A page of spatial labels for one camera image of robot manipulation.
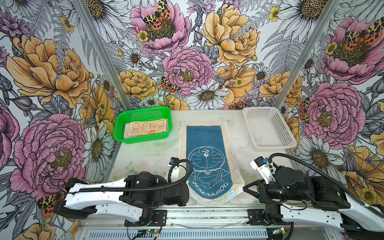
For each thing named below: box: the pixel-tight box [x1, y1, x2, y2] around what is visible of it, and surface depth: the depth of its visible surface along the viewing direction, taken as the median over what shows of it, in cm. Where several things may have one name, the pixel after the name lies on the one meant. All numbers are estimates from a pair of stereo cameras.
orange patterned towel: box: [123, 118, 169, 139], surface depth 110 cm
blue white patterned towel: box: [178, 120, 245, 207], surface depth 96 cm
